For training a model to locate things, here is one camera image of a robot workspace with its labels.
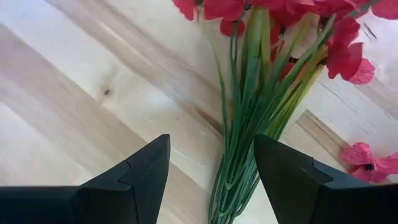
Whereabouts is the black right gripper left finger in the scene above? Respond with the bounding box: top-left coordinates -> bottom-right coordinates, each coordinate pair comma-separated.
0,134 -> 171,224

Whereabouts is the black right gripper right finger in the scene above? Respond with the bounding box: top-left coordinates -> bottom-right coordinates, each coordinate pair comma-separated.
254,134 -> 398,224

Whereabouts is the loose red flower blossom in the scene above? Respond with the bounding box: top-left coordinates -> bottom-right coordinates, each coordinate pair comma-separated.
340,142 -> 398,184

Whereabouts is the red artificial flower bunch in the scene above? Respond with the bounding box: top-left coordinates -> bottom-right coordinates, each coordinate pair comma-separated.
170,0 -> 398,224

